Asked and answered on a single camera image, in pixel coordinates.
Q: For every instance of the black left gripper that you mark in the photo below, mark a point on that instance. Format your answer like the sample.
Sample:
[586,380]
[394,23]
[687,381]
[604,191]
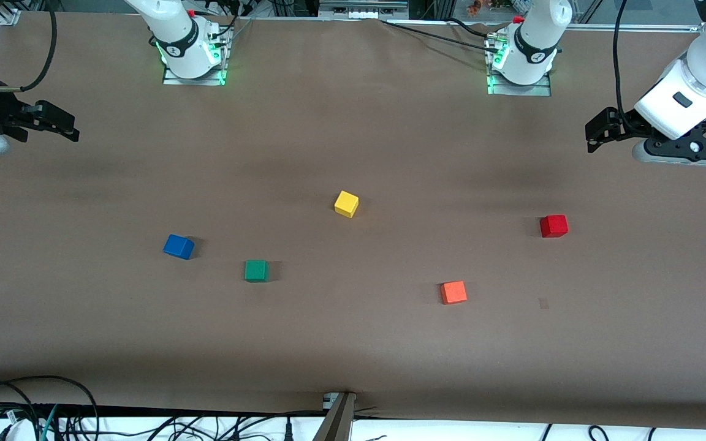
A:
[624,123]

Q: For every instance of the red block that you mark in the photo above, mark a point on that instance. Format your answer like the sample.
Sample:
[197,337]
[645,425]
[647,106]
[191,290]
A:
[554,226]

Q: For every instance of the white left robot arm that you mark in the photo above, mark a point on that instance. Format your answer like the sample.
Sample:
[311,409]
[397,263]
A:
[696,79]

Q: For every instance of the blue block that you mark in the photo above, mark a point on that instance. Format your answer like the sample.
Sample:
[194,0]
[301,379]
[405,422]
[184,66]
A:
[178,247]

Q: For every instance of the orange block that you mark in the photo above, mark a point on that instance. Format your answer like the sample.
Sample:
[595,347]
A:
[453,293]

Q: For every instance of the green block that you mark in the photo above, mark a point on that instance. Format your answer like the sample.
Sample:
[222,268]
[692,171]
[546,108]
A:
[256,271]

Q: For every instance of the yellow block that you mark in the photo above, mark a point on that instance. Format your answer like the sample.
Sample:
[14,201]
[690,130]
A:
[346,204]

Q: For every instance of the white power strip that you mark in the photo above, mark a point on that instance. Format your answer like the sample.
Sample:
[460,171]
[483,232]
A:
[362,11]

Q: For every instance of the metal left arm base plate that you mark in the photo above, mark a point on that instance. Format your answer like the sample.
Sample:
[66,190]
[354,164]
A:
[537,92]

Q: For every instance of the metal corner bracket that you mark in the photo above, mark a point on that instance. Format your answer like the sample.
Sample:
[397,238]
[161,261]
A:
[8,16]

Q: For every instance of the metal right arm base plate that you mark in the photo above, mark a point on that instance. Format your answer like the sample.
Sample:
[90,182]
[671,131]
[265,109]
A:
[172,81]

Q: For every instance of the black table edge rail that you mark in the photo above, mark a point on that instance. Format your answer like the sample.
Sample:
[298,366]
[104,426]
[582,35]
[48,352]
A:
[144,411]

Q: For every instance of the aluminium camera post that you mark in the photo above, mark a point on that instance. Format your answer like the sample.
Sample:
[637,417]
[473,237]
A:
[336,422]

